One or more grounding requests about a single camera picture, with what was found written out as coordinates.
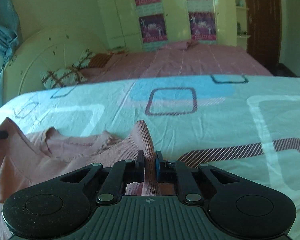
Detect patterned white brown pillow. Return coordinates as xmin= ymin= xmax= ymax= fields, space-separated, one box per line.
xmin=39 ymin=49 xmax=96 ymax=89

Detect cream round headboard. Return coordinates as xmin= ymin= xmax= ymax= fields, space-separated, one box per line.
xmin=3 ymin=26 xmax=107 ymax=103

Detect cream corner shelves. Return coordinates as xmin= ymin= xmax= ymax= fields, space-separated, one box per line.
xmin=235 ymin=0 xmax=249 ymax=37

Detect brown wooden door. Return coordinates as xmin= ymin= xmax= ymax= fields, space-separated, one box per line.
xmin=246 ymin=0 xmax=282 ymax=69

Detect cream glossy wardrobe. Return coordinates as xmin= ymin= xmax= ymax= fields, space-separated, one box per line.
xmin=97 ymin=0 xmax=238 ymax=52

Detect pink knit sweater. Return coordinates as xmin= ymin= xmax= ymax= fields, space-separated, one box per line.
xmin=0 ymin=118 xmax=174 ymax=203

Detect pink striped bed cover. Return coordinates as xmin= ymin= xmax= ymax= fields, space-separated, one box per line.
xmin=80 ymin=43 xmax=271 ymax=83

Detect white blue patterned bedsheet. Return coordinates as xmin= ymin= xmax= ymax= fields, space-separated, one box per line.
xmin=0 ymin=75 xmax=300 ymax=239

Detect crumpled pink cloth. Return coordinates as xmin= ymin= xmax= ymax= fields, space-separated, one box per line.
xmin=168 ymin=40 xmax=199 ymax=50

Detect lower left pink poster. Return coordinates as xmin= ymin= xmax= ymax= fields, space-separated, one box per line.
xmin=139 ymin=14 xmax=168 ymax=52

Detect orange striped pillow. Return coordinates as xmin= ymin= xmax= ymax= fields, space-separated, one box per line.
xmin=88 ymin=53 xmax=112 ymax=68

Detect lower right pink poster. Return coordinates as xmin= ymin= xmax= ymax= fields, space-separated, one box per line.
xmin=189 ymin=12 xmax=217 ymax=44

